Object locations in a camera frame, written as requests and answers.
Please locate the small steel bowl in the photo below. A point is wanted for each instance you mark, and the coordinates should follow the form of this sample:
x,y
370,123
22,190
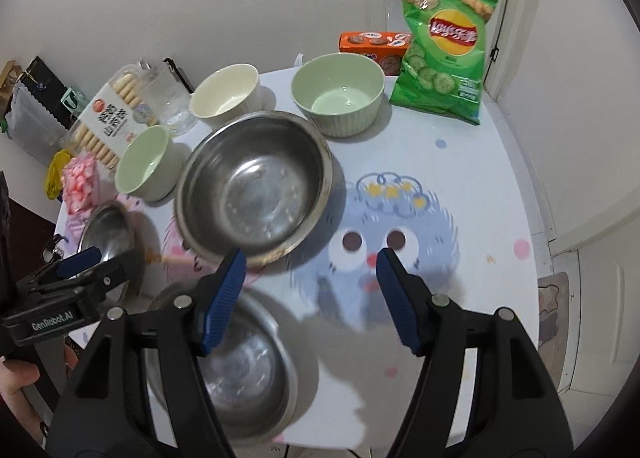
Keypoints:
x,y
250,368
107,233

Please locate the pale green container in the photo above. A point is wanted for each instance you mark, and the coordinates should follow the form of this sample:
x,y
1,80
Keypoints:
x,y
75,100

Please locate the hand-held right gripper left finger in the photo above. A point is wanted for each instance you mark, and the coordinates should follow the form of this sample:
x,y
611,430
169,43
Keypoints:
x,y
222,305

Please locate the large steel bowl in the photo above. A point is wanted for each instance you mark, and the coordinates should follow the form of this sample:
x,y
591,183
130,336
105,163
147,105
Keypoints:
x,y
255,188

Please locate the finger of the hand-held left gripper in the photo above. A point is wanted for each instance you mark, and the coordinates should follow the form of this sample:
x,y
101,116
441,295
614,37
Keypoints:
x,y
77,261
117,270

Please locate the yellow plastic bag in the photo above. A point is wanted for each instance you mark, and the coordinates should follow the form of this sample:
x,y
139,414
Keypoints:
x,y
55,172

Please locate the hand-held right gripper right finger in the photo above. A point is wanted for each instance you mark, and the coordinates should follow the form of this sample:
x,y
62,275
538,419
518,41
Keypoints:
x,y
400,308

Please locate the orange cookie box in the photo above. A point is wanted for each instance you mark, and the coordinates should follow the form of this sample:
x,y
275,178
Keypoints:
x,y
370,45

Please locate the dark metal utensil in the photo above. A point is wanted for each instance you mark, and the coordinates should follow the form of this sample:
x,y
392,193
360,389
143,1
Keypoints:
x,y
55,248

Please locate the cream ribbed bowl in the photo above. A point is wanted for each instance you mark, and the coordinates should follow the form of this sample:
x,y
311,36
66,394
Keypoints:
x,y
225,92

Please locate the pink marshmallow bag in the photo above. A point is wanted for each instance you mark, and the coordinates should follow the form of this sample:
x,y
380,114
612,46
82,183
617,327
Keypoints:
x,y
80,182

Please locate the large green ribbed bowl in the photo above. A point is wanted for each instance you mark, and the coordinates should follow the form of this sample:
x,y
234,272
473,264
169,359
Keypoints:
x,y
340,87

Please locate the clear plastic cup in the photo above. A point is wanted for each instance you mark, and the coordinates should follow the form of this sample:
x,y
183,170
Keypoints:
x,y
170,97

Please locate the black flat device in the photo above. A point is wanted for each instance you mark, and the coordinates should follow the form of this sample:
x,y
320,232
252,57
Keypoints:
x,y
176,71

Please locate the clear biscuit container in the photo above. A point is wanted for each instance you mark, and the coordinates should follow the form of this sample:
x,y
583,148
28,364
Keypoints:
x,y
107,117

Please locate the small green bowl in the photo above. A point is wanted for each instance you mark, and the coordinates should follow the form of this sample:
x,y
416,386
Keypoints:
x,y
145,162

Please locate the person's left hand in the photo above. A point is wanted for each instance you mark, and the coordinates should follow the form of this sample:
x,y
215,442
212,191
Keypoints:
x,y
15,380

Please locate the green chips bag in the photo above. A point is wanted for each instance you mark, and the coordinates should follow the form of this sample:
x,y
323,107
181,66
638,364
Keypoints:
x,y
445,52

